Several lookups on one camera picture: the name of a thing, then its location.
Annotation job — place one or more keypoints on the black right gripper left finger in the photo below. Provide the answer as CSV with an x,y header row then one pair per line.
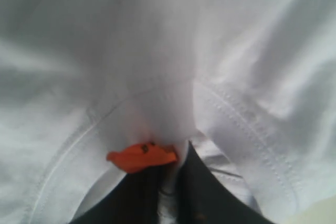
x,y
133,201

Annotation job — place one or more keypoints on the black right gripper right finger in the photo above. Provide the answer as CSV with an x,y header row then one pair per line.
x,y
203,199

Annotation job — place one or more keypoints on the white t-shirt red lettering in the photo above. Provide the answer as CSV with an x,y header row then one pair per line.
x,y
251,81

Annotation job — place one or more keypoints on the orange garment tag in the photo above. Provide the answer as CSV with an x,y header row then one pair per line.
x,y
138,157

